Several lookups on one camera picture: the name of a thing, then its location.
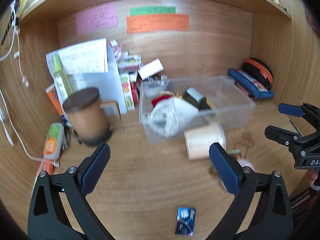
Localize dark green pump bottle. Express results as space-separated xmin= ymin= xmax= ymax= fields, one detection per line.
xmin=182 ymin=87 xmax=217 ymax=118

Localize white paper file holder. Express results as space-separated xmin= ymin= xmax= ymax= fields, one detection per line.
xmin=46 ymin=38 xmax=127 ymax=114

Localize fruit pattern carton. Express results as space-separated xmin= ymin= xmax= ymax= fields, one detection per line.
xmin=120 ymin=73 xmax=135 ymax=111

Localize white ceramic bowl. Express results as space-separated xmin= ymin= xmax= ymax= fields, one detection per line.
xmin=142 ymin=75 xmax=169 ymax=98

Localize stack of small packets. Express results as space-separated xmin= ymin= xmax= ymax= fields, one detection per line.
xmin=109 ymin=40 xmax=142 ymax=82

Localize clear plastic storage bin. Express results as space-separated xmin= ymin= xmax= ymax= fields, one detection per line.
xmin=139 ymin=76 xmax=255 ymax=143

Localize small white box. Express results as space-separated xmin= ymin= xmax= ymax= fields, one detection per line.
xmin=138 ymin=59 xmax=164 ymax=80

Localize blue pencil pouch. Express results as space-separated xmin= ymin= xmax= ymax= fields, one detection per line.
xmin=228 ymin=69 xmax=274 ymax=99

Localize right human hand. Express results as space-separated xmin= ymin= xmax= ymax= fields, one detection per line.
xmin=308 ymin=170 xmax=319 ymax=191

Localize black orange zip case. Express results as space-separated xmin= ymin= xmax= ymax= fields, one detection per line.
xmin=240 ymin=57 xmax=273 ymax=90

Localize orange paper note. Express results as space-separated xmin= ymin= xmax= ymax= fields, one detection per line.
xmin=126 ymin=14 xmax=189 ymax=34

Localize orange book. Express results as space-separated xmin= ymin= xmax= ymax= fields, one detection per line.
xmin=46 ymin=84 xmax=63 ymax=116

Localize red velvet pouch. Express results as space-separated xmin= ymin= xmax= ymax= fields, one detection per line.
xmin=151 ymin=90 xmax=182 ymax=107

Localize brown ceramic mug with lid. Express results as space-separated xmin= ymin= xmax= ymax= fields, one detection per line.
xmin=62 ymin=87 xmax=121 ymax=146

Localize white charging cable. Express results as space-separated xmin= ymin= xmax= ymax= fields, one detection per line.
xmin=0 ymin=0 xmax=61 ymax=169

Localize green orange glue tube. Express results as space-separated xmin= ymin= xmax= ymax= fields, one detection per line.
xmin=43 ymin=122 xmax=64 ymax=161

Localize yellow sunscreen tube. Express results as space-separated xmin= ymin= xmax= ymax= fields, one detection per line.
xmin=206 ymin=99 xmax=216 ymax=109

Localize pink paper note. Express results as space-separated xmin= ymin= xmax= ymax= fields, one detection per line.
xmin=76 ymin=3 xmax=118 ymax=36

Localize orange marker pen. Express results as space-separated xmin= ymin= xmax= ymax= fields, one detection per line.
xmin=33 ymin=159 xmax=54 ymax=189

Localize green spray bottle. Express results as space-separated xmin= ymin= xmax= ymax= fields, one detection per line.
xmin=52 ymin=54 xmax=73 ymax=104

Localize green paper note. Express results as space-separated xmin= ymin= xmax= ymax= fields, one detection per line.
xmin=130 ymin=6 xmax=176 ymax=16

